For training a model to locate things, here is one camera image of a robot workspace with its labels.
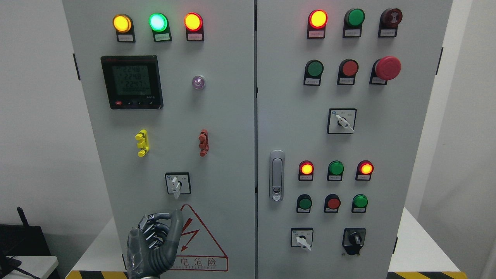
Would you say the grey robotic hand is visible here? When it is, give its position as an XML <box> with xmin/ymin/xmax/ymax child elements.
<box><xmin>126</xmin><ymin>209</ymin><xmax>184</xmax><ymax>279</ymax></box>

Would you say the white rotary light switch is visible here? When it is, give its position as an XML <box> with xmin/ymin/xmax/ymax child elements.
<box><xmin>165</xmin><ymin>172</ymin><xmax>191</xmax><ymax>200</ymax></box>

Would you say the green lit indicator light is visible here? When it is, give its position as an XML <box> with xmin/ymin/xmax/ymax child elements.
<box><xmin>148</xmin><ymin>13</ymin><xmax>172</xmax><ymax>42</ymax></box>

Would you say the yellow indicator light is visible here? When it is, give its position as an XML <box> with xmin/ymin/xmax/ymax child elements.
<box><xmin>113</xmin><ymin>14</ymin><xmax>135</xmax><ymax>43</ymax></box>

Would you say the red electric hazard warning sticker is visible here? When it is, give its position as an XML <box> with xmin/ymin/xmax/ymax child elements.
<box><xmin>171</xmin><ymin>204</ymin><xmax>229</xmax><ymax>272</ymax></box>

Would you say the yellow terminal connector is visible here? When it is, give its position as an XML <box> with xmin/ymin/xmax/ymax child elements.
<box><xmin>135</xmin><ymin>129</ymin><xmax>149</xmax><ymax>157</ymax></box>

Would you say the white box on left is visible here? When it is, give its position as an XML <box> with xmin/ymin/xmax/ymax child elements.
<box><xmin>14</xmin><ymin>256</ymin><xmax>60</xmax><ymax>279</ymax></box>

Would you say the red terminal connector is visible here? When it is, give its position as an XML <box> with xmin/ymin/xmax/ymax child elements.
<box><xmin>198</xmin><ymin>129</ymin><xmax>209</xmax><ymax>157</ymax></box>

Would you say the black router with antenna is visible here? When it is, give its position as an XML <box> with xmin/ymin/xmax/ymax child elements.
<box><xmin>0</xmin><ymin>207</ymin><xmax>51</xmax><ymax>278</ymax></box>

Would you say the green push button lower left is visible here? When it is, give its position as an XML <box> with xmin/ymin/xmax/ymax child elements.
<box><xmin>296</xmin><ymin>194</ymin><xmax>312</xmax><ymax>213</ymax></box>

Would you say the green push button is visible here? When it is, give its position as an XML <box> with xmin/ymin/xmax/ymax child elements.
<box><xmin>352</xmin><ymin>194</ymin><xmax>369</xmax><ymax>213</ymax></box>
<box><xmin>296</xmin><ymin>194</ymin><xmax>312</xmax><ymax>213</ymax></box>
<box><xmin>303</xmin><ymin>59</ymin><xmax>324</xmax><ymax>86</ymax></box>

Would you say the black digital power meter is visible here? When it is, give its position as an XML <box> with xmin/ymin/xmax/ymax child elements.
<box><xmin>100</xmin><ymin>55</ymin><xmax>163</xmax><ymax>110</ymax></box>

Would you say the clear small lamp bulb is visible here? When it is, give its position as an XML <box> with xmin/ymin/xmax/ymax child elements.
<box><xmin>192</xmin><ymin>75</ymin><xmax>206</xmax><ymax>90</ymax></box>

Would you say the red lit indicator lower left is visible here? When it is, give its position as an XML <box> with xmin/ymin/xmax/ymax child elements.
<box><xmin>298</xmin><ymin>160</ymin><xmax>314</xmax><ymax>181</ymax></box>

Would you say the grey electrical cabinet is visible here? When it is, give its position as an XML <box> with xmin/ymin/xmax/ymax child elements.
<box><xmin>62</xmin><ymin>0</ymin><xmax>453</xmax><ymax>279</ymax></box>

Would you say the red push button lower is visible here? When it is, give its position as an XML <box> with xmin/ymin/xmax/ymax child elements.
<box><xmin>324</xmin><ymin>194</ymin><xmax>341</xmax><ymax>213</ymax></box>

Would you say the red push button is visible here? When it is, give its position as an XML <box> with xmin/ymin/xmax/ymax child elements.
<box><xmin>324</xmin><ymin>194</ymin><xmax>341</xmax><ymax>213</ymax></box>
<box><xmin>337</xmin><ymin>59</ymin><xmax>358</xmax><ymax>85</ymax></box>

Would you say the green indicator lower middle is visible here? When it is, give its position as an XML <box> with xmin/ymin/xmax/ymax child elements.
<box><xmin>327</xmin><ymin>160</ymin><xmax>344</xmax><ymax>181</ymax></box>

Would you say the black rotary selector knob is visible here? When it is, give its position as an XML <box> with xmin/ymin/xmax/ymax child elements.
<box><xmin>342</xmin><ymin>227</ymin><xmax>367</xmax><ymax>255</ymax></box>

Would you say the green push button lower right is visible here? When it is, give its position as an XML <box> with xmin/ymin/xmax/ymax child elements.
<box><xmin>352</xmin><ymin>194</ymin><xmax>369</xmax><ymax>213</ymax></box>

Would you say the red lit indicator lower right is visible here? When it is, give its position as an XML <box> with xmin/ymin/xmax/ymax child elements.
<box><xmin>355</xmin><ymin>160</ymin><xmax>374</xmax><ymax>181</ymax></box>

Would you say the red lit indicator light left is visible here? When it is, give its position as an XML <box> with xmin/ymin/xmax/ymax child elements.
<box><xmin>184</xmin><ymin>12</ymin><xmax>204</xmax><ymax>42</ymax></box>

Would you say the green push button upper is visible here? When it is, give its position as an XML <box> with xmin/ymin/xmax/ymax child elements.
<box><xmin>303</xmin><ymin>59</ymin><xmax>324</xmax><ymax>86</ymax></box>

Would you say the red push button upper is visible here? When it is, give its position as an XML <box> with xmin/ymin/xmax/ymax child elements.
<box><xmin>337</xmin><ymin>59</ymin><xmax>358</xmax><ymax>85</ymax></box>

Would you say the red lit indicator top right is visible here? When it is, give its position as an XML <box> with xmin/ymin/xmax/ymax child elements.
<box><xmin>307</xmin><ymin>9</ymin><xmax>328</xmax><ymax>40</ymax></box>

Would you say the red emergency stop button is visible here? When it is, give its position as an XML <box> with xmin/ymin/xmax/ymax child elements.
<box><xmin>370</xmin><ymin>55</ymin><xmax>401</xmax><ymax>85</ymax></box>

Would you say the green indicator top right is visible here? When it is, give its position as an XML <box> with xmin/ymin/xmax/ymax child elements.
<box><xmin>343</xmin><ymin>9</ymin><xmax>365</xmax><ymax>38</ymax></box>

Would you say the dark red buzzer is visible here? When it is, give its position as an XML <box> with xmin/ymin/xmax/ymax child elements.
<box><xmin>378</xmin><ymin>8</ymin><xmax>403</xmax><ymax>38</ymax></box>

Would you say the white rotary switch lower right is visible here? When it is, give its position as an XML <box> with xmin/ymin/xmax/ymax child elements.
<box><xmin>291</xmin><ymin>227</ymin><xmax>314</xmax><ymax>252</ymax></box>

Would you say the silver door handle lock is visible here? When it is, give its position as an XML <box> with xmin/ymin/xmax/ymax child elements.
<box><xmin>269</xmin><ymin>150</ymin><xmax>285</xmax><ymax>202</ymax></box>

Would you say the white rotary switch upper right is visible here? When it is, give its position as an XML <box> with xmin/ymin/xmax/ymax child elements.
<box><xmin>327</xmin><ymin>108</ymin><xmax>357</xmax><ymax>134</ymax></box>

